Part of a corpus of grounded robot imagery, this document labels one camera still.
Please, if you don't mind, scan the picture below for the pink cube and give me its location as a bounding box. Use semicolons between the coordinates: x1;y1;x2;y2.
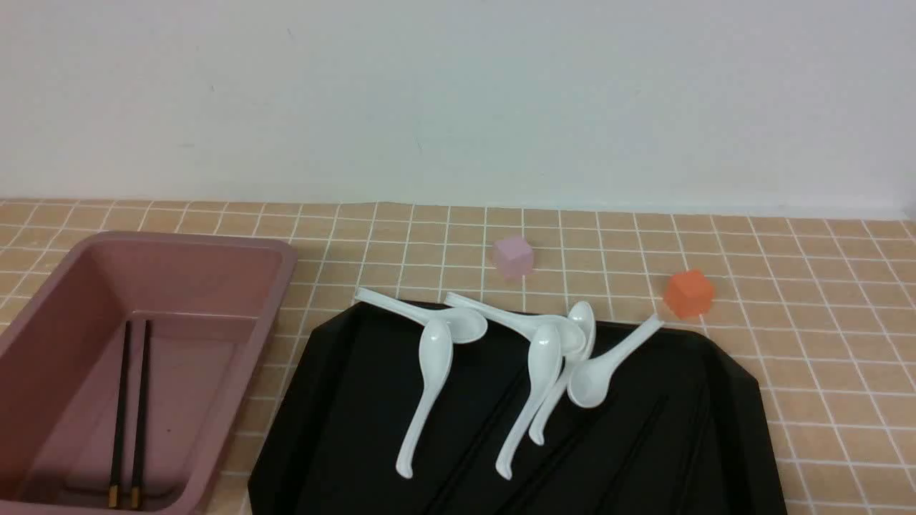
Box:
492;235;535;280

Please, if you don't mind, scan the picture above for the white soup spoon far left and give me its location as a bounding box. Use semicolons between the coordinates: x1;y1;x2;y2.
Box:
354;288;488;343

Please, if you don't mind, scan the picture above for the white soup spoon long left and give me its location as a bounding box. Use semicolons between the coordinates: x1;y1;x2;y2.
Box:
396;318;454;479

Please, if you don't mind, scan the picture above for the white soup spoon long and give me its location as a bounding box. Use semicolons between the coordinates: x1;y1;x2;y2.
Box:
396;318;454;479
495;323;562;480

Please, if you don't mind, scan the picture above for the white soup spoon centre long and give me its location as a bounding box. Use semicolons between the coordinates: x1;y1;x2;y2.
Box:
495;323;562;480

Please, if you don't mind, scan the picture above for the white soup spoon behind centre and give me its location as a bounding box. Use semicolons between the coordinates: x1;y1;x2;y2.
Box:
529;300;596;446

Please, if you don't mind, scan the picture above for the black chopstick on tray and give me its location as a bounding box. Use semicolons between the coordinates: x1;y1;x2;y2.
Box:
564;395;668;514
423;371;527;514

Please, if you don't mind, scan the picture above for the white soup spoon top middle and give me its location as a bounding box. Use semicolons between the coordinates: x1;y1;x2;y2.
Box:
444;291;587;355

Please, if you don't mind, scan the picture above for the white soup spoon right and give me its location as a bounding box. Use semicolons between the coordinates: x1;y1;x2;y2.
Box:
567;314;663;408

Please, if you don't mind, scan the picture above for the orange cube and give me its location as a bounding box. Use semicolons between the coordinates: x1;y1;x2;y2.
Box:
662;268;716;319

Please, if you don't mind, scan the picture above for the pink plastic bin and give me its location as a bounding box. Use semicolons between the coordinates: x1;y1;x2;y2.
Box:
1;232;296;514

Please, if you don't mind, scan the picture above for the black plastic tray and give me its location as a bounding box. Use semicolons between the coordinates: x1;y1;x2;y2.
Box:
248;303;787;514

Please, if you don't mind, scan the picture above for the black chopstick on tray right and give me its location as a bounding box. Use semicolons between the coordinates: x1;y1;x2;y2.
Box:
564;395;668;514

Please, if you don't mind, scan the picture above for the black chopstick left in bin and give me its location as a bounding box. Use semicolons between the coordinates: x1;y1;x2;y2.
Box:
107;319;133;509

